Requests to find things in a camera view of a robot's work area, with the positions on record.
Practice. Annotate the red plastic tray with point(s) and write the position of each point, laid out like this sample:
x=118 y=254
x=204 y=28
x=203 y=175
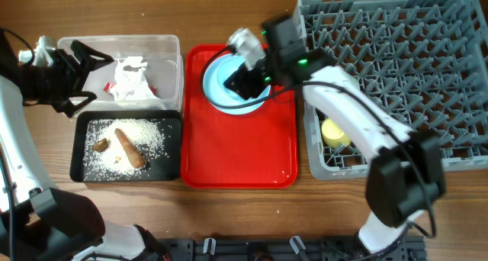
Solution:
x=258 y=150

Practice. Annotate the brown food chunk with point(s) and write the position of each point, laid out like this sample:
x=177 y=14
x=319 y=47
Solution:
x=101 y=145

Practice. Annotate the red candy wrapper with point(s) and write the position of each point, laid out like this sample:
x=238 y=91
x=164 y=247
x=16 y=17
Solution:
x=109 y=87

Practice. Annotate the white napkin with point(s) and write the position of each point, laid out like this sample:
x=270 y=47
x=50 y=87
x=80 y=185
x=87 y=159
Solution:
x=130 y=82

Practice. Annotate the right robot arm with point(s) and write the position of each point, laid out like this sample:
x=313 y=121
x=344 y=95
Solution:
x=405 y=176

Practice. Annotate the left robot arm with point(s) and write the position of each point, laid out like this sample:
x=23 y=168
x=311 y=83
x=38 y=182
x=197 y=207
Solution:
x=38 y=220

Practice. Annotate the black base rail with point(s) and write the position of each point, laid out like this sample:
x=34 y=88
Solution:
x=324 y=249

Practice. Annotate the green bowl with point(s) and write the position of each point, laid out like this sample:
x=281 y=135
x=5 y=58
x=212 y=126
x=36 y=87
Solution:
x=355 y=82

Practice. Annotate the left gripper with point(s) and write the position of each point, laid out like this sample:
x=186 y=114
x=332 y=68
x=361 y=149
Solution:
x=62 y=60

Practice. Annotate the grey dishwasher rack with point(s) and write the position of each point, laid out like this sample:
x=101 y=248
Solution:
x=423 y=61

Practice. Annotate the yellow plastic cup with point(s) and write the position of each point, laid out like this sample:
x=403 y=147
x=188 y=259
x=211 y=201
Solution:
x=332 y=135

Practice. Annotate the clear plastic bin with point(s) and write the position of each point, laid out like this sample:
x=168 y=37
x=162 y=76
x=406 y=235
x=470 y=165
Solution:
x=164 y=71

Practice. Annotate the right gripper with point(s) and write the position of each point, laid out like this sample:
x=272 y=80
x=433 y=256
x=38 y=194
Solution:
x=247 y=85

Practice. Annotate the white rice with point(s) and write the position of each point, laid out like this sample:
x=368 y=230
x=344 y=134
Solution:
x=113 y=165

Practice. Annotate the black plastic tray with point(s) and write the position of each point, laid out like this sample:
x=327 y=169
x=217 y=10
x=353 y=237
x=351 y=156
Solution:
x=170 y=122

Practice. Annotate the brown sweet potato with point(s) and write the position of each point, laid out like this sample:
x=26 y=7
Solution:
x=134 y=156

